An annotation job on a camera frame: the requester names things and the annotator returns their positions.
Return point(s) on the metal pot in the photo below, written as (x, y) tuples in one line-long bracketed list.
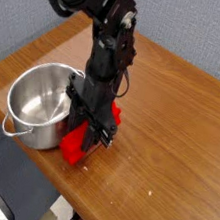
[(38, 106)]

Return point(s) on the white table bracket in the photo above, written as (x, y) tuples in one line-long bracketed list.
[(60, 210)]

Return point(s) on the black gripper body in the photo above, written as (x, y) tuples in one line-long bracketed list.
[(104, 72)]

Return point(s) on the red block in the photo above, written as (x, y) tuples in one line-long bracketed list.
[(72, 146)]

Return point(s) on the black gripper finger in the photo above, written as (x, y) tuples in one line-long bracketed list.
[(90, 138), (77, 113)]

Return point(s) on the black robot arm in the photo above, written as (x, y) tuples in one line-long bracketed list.
[(113, 22)]

